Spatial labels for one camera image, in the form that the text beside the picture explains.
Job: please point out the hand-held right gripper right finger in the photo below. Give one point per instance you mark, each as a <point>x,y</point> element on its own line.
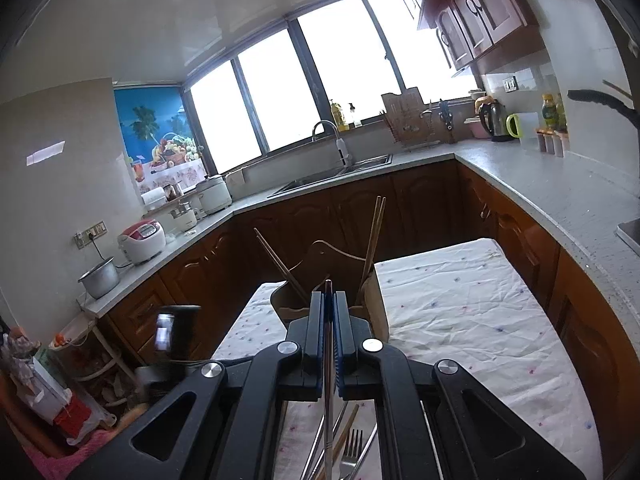
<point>342,345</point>

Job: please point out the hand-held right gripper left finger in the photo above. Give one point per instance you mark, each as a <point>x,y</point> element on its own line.
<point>316,345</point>

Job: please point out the wooden utensil holder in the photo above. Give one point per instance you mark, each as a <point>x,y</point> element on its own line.
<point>375,305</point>

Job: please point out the white storage rack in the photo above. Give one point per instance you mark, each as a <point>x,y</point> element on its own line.
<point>100,345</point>

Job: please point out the metal inner pot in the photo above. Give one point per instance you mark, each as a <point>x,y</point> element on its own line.
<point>100,280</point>

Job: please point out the white and red rice cooker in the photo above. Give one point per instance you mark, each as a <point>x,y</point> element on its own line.
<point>142,242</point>

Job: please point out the metal fork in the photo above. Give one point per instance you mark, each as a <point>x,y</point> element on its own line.
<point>352,455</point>

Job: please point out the small white cooker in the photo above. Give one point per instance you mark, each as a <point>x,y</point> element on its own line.
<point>184,217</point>

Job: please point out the white paper roll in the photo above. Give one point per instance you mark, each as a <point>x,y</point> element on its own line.
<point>152,199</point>

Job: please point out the pile of plastic bags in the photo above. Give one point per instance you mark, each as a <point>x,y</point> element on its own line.
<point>65,405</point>

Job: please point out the large white cooker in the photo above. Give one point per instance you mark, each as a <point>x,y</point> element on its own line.
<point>214,195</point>

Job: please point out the steel sink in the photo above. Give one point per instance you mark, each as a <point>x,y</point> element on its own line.
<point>320,180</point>

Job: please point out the wooden lower cabinets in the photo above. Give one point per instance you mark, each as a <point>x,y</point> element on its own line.
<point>425,200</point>

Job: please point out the wooden cabinets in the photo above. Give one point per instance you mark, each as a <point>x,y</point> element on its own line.
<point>475,10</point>
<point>425,200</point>

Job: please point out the pink cloth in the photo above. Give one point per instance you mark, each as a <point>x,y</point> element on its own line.
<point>55,462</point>

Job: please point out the chrome faucet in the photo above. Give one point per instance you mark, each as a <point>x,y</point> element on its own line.
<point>344,152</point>

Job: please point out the soap dispenser bottle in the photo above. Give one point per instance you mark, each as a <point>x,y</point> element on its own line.
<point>355,119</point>

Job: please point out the yellow oil bottle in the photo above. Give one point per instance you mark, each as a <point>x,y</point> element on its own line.
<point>338,117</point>

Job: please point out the wooden cutting board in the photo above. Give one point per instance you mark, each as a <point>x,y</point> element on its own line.
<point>400,110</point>

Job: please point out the dark kitchen shears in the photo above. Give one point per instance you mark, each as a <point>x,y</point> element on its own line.
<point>446,120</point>

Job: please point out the pink container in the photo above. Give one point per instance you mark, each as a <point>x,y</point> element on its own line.
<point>475,130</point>

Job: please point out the kitchen window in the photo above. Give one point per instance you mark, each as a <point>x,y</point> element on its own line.
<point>300,85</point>

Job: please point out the grey countertop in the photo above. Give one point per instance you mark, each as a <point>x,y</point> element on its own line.
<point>550,180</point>

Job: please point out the steel electric kettle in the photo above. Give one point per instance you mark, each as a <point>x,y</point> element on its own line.
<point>494,120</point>

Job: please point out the green cup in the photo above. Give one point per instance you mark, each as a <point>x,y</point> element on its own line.
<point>515,126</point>

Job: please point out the spice jar set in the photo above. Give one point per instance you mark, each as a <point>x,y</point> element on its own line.
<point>550,144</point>

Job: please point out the gas stove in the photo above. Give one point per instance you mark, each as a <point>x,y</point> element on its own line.
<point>630,235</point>

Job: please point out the yellow capped bottle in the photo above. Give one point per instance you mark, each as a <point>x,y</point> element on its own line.
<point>551,112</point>

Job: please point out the black wok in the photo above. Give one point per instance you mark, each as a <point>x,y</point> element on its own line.
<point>600,97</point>

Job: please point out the wooden upper cabinets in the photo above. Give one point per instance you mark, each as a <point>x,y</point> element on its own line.
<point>475,10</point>

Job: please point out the wall socket strip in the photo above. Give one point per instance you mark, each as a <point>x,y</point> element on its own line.
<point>91,233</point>

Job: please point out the blue fruit wall poster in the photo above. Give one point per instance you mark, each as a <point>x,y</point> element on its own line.
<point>150,125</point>

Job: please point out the small wall socket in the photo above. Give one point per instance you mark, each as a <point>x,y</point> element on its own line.
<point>509,82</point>

